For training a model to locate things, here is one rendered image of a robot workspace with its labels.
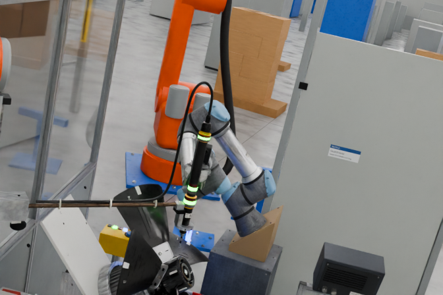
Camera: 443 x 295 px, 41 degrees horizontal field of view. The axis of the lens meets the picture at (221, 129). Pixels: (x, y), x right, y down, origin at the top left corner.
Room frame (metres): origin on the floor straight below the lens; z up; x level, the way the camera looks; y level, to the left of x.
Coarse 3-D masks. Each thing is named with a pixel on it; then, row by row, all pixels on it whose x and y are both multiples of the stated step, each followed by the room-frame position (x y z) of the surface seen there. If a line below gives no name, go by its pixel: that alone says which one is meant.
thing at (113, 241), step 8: (104, 232) 2.34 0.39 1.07; (112, 232) 2.36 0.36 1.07; (120, 232) 2.38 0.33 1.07; (104, 240) 2.33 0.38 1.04; (112, 240) 2.33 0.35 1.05; (120, 240) 2.33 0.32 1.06; (128, 240) 2.33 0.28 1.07; (104, 248) 2.33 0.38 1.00; (112, 248) 2.33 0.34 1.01; (120, 248) 2.33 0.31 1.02; (120, 256) 2.33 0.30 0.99
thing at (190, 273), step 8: (168, 264) 1.89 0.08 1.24; (176, 264) 1.88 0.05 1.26; (184, 264) 1.93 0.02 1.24; (168, 272) 1.87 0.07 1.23; (176, 272) 1.86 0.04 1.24; (184, 272) 1.90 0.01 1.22; (192, 272) 1.95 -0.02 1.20; (168, 280) 1.85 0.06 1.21; (176, 280) 1.85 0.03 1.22; (184, 280) 1.85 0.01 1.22; (192, 280) 1.92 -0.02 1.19; (152, 288) 1.84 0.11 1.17; (160, 288) 1.87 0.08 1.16; (168, 288) 1.85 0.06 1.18
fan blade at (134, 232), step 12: (132, 240) 1.69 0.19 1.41; (144, 240) 1.75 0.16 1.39; (132, 252) 1.68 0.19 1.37; (144, 252) 1.74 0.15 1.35; (132, 264) 1.67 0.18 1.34; (144, 264) 1.73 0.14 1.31; (156, 264) 1.79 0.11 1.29; (120, 276) 1.62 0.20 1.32; (132, 276) 1.67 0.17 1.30; (144, 276) 1.74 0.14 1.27; (120, 288) 1.61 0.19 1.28; (132, 288) 1.68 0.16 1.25; (144, 288) 1.77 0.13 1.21
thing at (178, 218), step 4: (176, 204) 1.97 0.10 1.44; (180, 204) 1.97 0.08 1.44; (184, 204) 1.98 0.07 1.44; (176, 208) 1.96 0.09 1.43; (180, 208) 1.97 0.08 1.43; (176, 212) 1.97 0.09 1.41; (180, 212) 1.96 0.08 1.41; (184, 212) 1.97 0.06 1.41; (176, 216) 1.99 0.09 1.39; (180, 216) 1.97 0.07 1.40; (176, 220) 1.98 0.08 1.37; (180, 220) 1.97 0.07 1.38; (176, 224) 1.98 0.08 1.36; (180, 224) 1.98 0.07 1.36; (192, 224) 2.01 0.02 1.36; (180, 228) 1.97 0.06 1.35; (184, 228) 1.97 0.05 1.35; (188, 228) 1.97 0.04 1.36; (192, 228) 1.99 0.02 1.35
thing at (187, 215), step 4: (208, 116) 2.00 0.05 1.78; (208, 120) 1.99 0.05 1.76; (204, 124) 1.99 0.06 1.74; (208, 124) 1.99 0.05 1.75; (200, 128) 2.00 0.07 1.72; (204, 128) 1.99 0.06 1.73; (208, 128) 1.99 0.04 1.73; (208, 132) 1.99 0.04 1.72; (184, 208) 1.99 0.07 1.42; (188, 212) 1.99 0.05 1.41; (184, 216) 1.99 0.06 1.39; (188, 216) 1.99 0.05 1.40; (184, 220) 1.99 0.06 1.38; (188, 220) 1.99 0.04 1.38; (184, 224) 1.99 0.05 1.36; (188, 224) 1.99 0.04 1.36; (184, 232) 1.99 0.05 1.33
